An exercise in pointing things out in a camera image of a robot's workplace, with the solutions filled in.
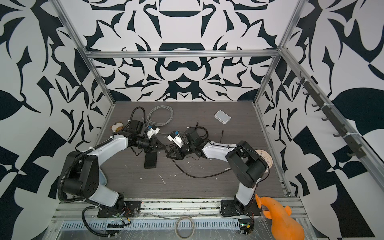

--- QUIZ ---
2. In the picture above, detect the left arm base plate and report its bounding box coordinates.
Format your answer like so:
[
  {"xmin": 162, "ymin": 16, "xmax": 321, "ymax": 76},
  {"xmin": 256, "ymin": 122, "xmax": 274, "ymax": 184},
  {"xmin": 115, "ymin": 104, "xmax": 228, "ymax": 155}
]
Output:
[{"xmin": 97, "ymin": 201, "xmax": 142, "ymax": 218}]

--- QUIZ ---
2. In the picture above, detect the grey tape ring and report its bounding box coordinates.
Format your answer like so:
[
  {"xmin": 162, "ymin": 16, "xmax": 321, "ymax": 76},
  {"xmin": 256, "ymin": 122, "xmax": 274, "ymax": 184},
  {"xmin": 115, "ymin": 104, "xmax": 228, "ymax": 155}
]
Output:
[{"xmin": 174, "ymin": 215, "xmax": 196, "ymax": 240}]

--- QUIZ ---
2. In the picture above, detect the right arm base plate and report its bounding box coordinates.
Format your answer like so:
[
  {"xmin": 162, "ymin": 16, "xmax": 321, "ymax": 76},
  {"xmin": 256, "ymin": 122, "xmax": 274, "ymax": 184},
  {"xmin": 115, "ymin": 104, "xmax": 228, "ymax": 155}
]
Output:
[{"xmin": 220, "ymin": 199, "xmax": 262, "ymax": 217}]

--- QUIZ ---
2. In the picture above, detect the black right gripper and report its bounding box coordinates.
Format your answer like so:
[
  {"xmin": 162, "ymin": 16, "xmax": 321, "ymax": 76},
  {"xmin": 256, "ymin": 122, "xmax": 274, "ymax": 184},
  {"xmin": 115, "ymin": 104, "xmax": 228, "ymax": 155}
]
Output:
[{"xmin": 166, "ymin": 143, "xmax": 197, "ymax": 161}]

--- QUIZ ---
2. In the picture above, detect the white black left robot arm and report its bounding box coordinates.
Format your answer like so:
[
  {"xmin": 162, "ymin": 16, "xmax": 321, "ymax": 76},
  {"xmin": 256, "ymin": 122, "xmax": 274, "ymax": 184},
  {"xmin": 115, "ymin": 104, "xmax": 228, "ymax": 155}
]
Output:
[{"xmin": 57, "ymin": 120, "xmax": 165, "ymax": 208}]

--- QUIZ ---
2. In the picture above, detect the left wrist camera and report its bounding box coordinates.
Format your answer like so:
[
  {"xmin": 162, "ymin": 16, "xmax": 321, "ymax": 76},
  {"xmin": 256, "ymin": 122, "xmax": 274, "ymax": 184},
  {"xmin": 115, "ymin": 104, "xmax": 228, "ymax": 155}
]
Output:
[{"xmin": 147, "ymin": 126, "xmax": 160, "ymax": 139}]

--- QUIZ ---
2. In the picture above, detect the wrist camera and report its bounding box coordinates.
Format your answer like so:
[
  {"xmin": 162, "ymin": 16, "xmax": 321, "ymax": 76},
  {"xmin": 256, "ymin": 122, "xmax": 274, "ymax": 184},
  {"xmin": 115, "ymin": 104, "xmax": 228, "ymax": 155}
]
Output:
[
  {"xmin": 147, "ymin": 126, "xmax": 160, "ymax": 139},
  {"xmin": 167, "ymin": 131, "xmax": 184, "ymax": 148}
]

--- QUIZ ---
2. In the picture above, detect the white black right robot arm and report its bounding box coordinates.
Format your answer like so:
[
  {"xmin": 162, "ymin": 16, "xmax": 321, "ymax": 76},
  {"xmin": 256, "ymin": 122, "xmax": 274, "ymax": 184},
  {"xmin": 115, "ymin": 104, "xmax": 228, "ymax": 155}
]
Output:
[{"xmin": 167, "ymin": 129, "xmax": 270, "ymax": 207}]

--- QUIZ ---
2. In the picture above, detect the brown white round toy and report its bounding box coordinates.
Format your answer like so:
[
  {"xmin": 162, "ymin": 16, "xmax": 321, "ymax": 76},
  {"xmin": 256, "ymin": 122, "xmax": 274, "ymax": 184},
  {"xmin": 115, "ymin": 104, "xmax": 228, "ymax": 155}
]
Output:
[{"xmin": 111, "ymin": 122, "xmax": 124, "ymax": 133}]

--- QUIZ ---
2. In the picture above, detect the beige round alarm clock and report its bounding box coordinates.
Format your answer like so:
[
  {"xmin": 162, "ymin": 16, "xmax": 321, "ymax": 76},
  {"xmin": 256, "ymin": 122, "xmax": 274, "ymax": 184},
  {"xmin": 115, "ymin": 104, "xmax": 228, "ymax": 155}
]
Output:
[{"xmin": 256, "ymin": 150, "xmax": 273, "ymax": 168}]

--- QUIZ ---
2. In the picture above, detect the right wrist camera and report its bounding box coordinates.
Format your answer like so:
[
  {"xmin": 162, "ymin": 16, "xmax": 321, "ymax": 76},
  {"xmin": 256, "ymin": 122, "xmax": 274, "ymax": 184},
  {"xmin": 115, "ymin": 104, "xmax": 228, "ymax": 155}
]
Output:
[{"xmin": 167, "ymin": 131, "xmax": 184, "ymax": 148}]

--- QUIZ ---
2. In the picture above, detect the light blue plastic lid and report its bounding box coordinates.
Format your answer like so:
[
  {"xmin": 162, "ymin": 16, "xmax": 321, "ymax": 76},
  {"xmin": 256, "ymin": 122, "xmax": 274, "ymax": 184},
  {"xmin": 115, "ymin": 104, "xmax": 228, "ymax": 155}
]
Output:
[{"xmin": 99, "ymin": 169, "xmax": 108, "ymax": 186}]

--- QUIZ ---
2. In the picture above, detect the black corrugated cable conduit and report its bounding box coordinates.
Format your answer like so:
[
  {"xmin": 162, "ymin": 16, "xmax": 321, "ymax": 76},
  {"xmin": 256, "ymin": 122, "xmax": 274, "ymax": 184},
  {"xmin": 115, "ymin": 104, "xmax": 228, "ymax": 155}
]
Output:
[{"xmin": 56, "ymin": 139, "xmax": 106, "ymax": 203}]

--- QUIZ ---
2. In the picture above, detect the black wall hook rail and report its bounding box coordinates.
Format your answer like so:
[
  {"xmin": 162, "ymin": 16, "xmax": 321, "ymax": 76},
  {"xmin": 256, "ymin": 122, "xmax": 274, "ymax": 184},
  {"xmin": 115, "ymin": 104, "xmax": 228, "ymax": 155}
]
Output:
[{"xmin": 297, "ymin": 71, "xmax": 367, "ymax": 159}]

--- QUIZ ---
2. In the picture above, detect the black ribbed switch box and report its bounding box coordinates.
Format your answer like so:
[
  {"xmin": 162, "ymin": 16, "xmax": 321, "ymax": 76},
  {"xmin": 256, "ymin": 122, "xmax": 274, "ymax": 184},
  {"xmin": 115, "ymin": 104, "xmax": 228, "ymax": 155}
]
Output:
[{"xmin": 144, "ymin": 152, "xmax": 158, "ymax": 169}]

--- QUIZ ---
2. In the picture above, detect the black ethernet cable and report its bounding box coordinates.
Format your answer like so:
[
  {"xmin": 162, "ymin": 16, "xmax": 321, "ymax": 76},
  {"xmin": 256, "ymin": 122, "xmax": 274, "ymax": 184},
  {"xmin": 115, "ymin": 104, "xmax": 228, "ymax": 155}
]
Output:
[{"xmin": 170, "ymin": 157, "xmax": 233, "ymax": 179}]

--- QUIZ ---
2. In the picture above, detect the grey coiled ethernet cable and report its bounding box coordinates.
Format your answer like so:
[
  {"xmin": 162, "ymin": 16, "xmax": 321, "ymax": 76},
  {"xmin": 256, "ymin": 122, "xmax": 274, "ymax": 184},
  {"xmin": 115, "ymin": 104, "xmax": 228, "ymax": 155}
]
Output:
[{"xmin": 143, "ymin": 104, "xmax": 175, "ymax": 135}]

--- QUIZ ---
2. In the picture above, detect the white network switch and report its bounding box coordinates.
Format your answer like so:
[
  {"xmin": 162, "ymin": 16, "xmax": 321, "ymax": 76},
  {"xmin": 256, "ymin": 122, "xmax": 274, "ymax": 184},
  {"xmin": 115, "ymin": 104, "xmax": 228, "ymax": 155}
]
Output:
[{"xmin": 214, "ymin": 110, "xmax": 232, "ymax": 125}]

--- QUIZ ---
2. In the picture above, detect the small black coiled cable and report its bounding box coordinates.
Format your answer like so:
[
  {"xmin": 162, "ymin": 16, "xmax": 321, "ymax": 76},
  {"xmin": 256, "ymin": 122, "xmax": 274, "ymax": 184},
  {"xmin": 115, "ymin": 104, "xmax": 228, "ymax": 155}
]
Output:
[{"xmin": 191, "ymin": 121, "xmax": 210, "ymax": 141}]

